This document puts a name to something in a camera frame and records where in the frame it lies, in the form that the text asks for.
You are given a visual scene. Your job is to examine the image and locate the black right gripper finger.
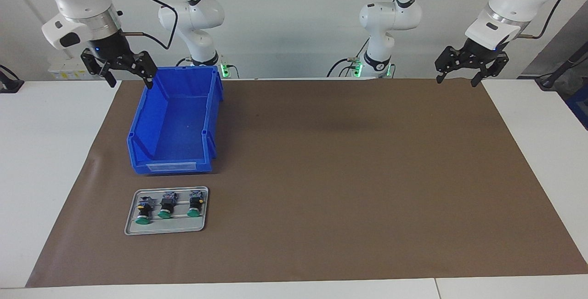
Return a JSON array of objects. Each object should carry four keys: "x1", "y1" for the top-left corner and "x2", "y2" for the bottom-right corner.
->
[
  {"x1": 120, "y1": 51, "x2": 158, "y2": 90},
  {"x1": 81, "y1": 49, "x2": 117, "y2": 88}
]

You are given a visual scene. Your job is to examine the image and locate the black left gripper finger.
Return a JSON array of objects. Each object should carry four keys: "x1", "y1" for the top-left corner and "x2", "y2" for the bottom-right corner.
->
[
  {"x1": 471, "y1": 52, "x2": 509, "y2": 88},
  {"x1": 435, "y1": 46, "x2": 462, "y2": 84}
]

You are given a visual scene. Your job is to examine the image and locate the green push button switch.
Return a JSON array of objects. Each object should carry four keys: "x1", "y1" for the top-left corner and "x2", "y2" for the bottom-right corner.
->
[
  {"x1": 187, "y1": 190, "x2": 205, "y2": 217},
  {"x1": 136, "y1": 197, "x2": 153, "y2": 225},
  {"x1": 158, "y1": 192, "x2": 179, "y2": 219}
]

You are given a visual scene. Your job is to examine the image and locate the black stand with pole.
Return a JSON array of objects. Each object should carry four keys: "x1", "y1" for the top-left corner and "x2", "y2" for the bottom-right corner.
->
[{"x1": 535, "y1": 42, "x2": 588, "y2": 90}]

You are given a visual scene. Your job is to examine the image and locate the blue plastic storage bin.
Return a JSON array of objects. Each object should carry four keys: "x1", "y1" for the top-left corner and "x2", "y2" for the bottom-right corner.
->
[{"x1": 127, "y1": 66, "x2": 224, "y2": 175}]

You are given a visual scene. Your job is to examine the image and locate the blue crate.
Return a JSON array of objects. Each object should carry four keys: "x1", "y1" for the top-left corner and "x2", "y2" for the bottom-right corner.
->
[{"x1": 565, "y1": 83, "x2": 588, "y2": 130}]

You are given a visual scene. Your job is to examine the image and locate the grey metal tray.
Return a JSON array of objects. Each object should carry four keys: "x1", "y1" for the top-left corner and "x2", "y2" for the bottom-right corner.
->
[{"x1": 124, "y1": 186, "x2": 209, "y2": 236}]

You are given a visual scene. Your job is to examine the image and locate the brown table mat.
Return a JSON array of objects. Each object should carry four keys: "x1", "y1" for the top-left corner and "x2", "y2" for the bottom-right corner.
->
[{"x1": 25, "y1": 79, "x2": 588, "y2": 288}]

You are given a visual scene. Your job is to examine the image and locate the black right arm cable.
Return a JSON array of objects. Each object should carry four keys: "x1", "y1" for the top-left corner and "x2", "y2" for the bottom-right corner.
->
[{"x1": 103, "y1": 0, "x2": 179, "y2": 51}]

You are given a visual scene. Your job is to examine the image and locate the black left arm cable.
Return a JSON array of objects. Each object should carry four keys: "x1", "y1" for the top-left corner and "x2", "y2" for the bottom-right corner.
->
[{"x1": 413, "y1": 0, "x2": 583, "y2": 40}]

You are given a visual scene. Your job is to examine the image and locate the white wall socket box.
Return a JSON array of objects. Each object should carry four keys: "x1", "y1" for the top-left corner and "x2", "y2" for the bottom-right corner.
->
[{"x1": 48, "y1": 57, "x2": 107, "y2": 80}]

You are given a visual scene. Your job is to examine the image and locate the black clamp mount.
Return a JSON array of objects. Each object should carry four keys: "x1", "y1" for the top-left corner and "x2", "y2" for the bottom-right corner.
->
[{"x1": 0, "y1": 65, "x2": 24, "y2": 94}]

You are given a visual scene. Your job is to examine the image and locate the black arm base cable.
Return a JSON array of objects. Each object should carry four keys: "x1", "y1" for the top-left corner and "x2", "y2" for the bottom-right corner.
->
[{"x1": 327, "y1": 37, "x2": 370, "y2": 78}]

